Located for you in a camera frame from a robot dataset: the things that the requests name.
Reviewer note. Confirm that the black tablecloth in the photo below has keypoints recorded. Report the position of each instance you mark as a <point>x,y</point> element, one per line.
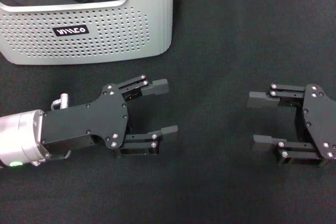
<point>223,51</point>

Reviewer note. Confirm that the grey perforated plastic storage box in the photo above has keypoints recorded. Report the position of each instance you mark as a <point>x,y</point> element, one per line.
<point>118,37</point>

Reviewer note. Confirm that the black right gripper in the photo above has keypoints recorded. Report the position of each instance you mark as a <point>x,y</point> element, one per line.
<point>320,121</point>

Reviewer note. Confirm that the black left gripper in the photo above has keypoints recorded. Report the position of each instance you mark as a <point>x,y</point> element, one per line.
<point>86,121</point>

